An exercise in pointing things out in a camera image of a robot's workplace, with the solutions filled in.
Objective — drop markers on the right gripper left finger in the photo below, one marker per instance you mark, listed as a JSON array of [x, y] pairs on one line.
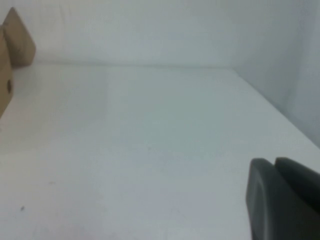
[[262, 200]]

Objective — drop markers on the brown cardboard shoe box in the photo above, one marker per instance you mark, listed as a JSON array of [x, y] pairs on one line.
[[18, 42]]

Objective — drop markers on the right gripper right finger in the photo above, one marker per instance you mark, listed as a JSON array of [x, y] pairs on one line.
[[302, 183]]

